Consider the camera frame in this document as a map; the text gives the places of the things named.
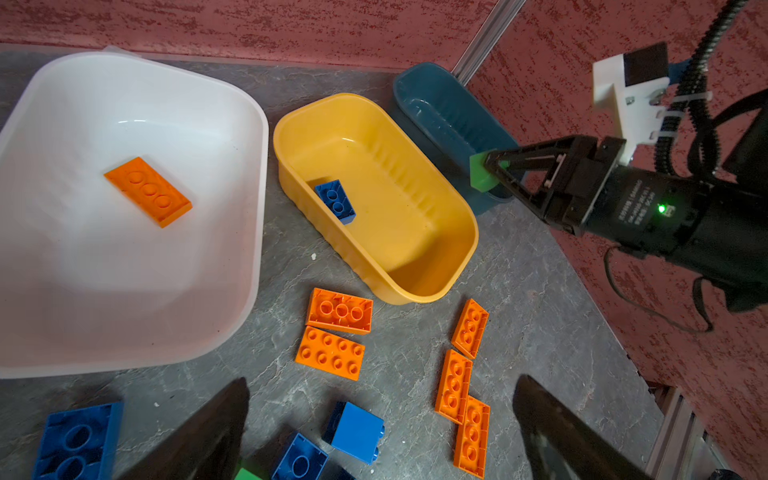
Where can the teal plastic bin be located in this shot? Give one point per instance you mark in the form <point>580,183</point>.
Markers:
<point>449,125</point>

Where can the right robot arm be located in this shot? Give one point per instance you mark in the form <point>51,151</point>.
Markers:
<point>737,263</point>

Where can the blue lego brick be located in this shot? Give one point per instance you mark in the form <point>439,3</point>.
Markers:
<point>355,432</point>
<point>80,443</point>
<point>333,195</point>
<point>302,460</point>

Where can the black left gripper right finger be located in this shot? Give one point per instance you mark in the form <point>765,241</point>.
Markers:
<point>558,445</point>

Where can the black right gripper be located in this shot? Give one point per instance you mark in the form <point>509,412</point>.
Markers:
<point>586,189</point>

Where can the white plastic bin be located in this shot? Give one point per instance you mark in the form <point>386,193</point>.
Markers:
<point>89,283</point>

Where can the yellow plastic bin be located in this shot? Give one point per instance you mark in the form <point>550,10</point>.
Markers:
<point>413,234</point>

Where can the orange lego brick lower pair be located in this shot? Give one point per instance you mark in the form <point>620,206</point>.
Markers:
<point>330,353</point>

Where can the orange lego brick pair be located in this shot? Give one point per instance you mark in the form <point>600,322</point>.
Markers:
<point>340,312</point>
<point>330,353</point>

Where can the green lego brick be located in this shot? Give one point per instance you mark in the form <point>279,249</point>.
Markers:
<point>489,170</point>
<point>244,474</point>

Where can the aluminium corner post right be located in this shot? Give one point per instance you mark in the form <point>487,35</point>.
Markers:
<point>487,37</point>

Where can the orange lego plate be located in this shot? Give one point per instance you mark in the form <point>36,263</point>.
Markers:
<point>149,191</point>

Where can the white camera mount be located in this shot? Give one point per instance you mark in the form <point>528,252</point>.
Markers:
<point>631,86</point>

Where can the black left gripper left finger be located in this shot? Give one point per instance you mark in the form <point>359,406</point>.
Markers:
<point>206,446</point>

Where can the orange lego brick upper pair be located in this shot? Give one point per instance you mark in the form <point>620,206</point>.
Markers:
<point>340,312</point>

